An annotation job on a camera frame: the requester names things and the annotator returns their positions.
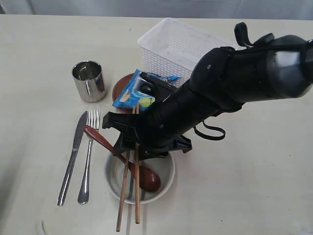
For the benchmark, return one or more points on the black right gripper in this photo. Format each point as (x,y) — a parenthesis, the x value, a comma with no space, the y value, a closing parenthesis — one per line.
(155,139)

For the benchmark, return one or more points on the wooden chopstick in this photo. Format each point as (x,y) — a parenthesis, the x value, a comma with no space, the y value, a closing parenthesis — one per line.
(137,184)
(122,195)

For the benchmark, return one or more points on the speckled white bowl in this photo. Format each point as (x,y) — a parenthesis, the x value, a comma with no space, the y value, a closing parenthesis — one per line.
(163,167)

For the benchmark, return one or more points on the dark brown wooden spoon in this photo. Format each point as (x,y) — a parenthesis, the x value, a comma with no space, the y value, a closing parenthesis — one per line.
(148,179)

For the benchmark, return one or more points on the blue chips snack bag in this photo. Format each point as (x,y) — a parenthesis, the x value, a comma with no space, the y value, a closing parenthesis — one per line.
(131,97)

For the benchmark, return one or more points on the brown round plate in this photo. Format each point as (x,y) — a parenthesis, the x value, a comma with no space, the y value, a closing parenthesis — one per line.
(117,90)

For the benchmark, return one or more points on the silver metal fork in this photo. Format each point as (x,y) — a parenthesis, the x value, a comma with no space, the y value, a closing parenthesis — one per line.
(94,122)

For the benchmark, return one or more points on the silver table knife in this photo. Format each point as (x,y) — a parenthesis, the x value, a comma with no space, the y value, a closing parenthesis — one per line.
(75,147)

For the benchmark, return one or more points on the clear drinking glass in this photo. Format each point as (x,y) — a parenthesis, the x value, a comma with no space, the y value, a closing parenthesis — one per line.
(89,81)

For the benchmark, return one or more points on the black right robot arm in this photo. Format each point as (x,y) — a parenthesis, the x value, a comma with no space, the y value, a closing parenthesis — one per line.
(221,82)

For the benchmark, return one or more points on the white perforated plastic basket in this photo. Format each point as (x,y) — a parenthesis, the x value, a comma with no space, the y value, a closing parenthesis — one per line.
(174,48)

